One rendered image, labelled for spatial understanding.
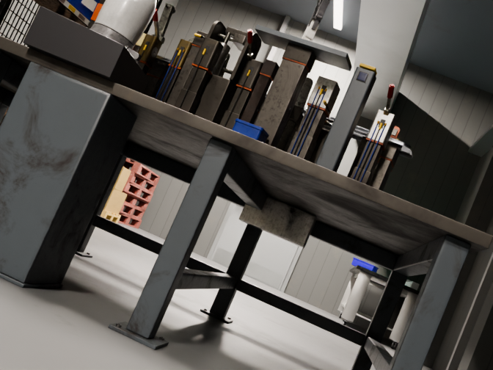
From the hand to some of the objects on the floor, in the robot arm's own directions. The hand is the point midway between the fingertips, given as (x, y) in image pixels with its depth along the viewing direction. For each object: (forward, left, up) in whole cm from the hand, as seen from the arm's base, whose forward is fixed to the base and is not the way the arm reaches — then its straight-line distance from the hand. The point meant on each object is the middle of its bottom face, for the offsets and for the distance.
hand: (309, 34), depth 257 cm
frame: (+36, +44, -123) cm, 135 cm away
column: (-31, +46, -126) cm, 138 cm away
